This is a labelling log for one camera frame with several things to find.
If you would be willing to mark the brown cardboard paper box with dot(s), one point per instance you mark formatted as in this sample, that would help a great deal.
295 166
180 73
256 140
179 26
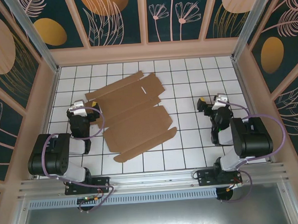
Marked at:
134 112

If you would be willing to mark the aluminium extrusion rail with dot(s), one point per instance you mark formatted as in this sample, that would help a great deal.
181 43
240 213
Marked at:
152 179

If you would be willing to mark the grey metal sheet panel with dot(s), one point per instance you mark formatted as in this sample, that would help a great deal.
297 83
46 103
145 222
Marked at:
154 217

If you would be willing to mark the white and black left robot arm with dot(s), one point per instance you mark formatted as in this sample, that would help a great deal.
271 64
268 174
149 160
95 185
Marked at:
49 157

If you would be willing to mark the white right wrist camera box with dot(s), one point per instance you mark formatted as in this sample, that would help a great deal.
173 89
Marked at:
219 99

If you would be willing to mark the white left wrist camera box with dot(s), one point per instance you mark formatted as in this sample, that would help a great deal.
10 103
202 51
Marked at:
78 108

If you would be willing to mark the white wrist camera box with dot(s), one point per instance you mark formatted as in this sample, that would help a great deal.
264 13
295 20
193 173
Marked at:
219 99
78 108

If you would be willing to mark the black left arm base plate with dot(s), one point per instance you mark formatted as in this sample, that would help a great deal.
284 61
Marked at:
102 183

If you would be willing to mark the aluminium corner post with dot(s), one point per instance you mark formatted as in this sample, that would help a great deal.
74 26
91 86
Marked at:
249 21
35 37

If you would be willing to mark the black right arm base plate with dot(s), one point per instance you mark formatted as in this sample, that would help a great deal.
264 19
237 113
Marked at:
205 178

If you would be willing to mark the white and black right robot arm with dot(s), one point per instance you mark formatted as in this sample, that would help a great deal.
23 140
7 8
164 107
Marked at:
255 139

